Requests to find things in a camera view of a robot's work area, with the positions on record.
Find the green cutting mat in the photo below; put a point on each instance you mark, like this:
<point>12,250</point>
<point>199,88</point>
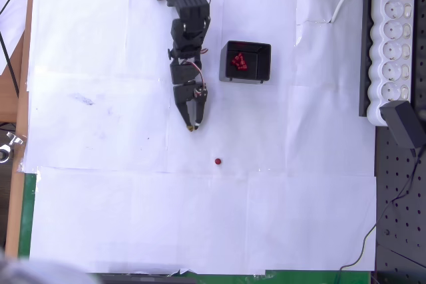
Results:
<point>26,214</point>

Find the white paper table cover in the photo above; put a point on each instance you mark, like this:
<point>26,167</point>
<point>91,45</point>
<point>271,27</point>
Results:
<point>133,197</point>

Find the black power adapter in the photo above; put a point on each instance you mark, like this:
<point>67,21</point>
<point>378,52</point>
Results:
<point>402,121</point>

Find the silver round knob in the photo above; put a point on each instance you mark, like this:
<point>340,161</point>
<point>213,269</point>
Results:
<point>3,155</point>

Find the blurred grey object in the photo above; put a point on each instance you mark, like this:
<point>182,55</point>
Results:
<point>26,270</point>

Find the white power strip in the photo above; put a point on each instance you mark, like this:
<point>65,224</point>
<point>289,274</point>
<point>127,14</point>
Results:
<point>392,48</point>

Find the dark shelf rail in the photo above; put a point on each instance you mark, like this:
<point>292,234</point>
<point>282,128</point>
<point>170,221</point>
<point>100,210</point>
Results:
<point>365,48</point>

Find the black plastic tray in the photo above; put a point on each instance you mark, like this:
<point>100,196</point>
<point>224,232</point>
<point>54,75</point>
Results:
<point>263,64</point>

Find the silver wing-nut clamp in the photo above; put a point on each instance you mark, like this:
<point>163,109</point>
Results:
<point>15,139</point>

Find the black pegboard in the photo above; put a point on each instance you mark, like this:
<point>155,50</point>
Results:
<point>399,230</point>

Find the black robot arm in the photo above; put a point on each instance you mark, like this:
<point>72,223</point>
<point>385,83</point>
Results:
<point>189,1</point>

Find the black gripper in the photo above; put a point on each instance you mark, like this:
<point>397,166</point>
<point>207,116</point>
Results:
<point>184,95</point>

